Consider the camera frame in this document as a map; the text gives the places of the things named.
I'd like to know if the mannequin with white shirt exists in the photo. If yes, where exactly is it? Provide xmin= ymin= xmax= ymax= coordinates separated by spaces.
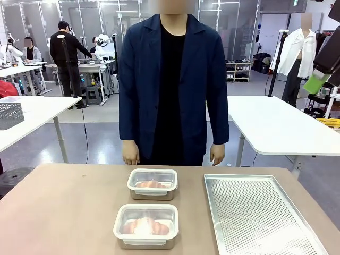
xmin=276 ymin=12 xmax=317 ymax=108

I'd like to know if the white side table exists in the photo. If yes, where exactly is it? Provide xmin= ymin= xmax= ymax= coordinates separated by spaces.
xmin=0 ymin=95 xmax=82 ymax=163

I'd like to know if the black tripod pole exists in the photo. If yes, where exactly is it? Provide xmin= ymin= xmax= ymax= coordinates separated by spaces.
xmin=61 ymin=37 xmax=82 ymax=99

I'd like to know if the white background desk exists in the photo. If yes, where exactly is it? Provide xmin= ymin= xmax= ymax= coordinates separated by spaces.
xmin=0 ymin=60 xmax=53 ymax=96

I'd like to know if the seated person behind robot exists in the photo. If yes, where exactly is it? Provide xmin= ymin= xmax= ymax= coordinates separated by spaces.
xmin=89 ymin=36 xmax=99 ymax=54

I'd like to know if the person's right hand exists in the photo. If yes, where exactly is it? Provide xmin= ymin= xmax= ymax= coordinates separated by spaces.
xmin=122 ymin=140 xmax=140 ymax=165

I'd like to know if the square stainless steel container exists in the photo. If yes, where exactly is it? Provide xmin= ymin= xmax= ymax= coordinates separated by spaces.
xmin=114 ymin=203 xmax=179 ymax=250
xmin=127 ymin=168 xmax=178 ymax=201

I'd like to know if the person in red top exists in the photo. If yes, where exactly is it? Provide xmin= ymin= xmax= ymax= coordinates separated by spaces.
xmin=0 ymin=79 xmax=20 ymax=99

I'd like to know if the grey plastic step stool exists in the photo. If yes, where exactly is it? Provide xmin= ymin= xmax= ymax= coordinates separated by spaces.
xmin=84 ymin=86 xmax=104 ymax=105

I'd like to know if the person's right forearm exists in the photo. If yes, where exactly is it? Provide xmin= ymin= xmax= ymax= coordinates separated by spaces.
xmin=118 ymin=92 xmax=140 ymax=143

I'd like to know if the black utility cart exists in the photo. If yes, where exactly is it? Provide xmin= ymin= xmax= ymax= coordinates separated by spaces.
xmin=303 ymin=79 xmax=340 ymax=120

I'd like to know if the man in black clothes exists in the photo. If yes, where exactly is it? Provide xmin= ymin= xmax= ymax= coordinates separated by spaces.
xmin=49 ymin=20 xmax=94 ymax=109

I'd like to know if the black round base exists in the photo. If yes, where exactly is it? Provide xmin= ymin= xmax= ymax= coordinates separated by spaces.
xmin=0 ymin=166 xmax=36 ymax=198

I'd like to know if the black hanging cable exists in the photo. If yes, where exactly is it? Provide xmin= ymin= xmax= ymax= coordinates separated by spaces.
xmin=80 ymin=105 xmax=89 ymax=163

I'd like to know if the golden croissant bread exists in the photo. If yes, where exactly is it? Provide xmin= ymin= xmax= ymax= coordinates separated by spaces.
xmin=122 ymin=217 xmax=171 ymax=236
xmin=134 ymin=179 xmax=171 ymax=189

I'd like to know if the yellow black tool case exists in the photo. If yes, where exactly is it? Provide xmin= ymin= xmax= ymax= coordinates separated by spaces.
xmin=315 ymin=117 xmax=340 ymax=131

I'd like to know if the white rounded table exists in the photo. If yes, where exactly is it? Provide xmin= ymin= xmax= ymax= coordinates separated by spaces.
xmin=227 ymin=95 xmax=340 ymax=172

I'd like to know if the grey background workbench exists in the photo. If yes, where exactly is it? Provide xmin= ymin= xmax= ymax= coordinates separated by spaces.
xmin=76 ymin=57 xmax=117 ymax=104

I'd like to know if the perforated metal baking tray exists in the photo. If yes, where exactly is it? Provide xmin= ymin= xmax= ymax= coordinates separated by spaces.
xmin=203 ymin=174 xmax=329 ymax=255

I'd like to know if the person's left hand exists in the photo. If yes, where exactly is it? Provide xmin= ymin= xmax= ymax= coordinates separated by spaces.
xmin=209 ymin=143 xmax=226 ymax=167

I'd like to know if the person's left forearm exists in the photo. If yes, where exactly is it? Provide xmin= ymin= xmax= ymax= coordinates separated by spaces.
xmin=208 ymin=92 xmax=230 ymax=146

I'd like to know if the seated person in grey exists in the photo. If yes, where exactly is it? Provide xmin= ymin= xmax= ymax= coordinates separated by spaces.
xmin=22 ymin=37 xmax=44 ymax=63

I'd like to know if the wooden shoe rack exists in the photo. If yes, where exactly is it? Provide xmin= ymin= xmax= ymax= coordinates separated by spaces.
xmin=225 ymin=58 xmax=252 ymax=83

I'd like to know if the black bag pile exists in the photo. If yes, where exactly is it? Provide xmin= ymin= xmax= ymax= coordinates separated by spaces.
xmin=252 ymin=52 xmax=272 ymax=74

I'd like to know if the grey mesh basket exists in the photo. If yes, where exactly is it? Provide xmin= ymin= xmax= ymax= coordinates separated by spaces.
xmin=0 ymin=102 xmax=25 ymax=131

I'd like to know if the person in navy jacket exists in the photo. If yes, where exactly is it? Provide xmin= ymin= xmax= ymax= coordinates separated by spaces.
xmin=118 ymin=12 xmax=230 ymax=167

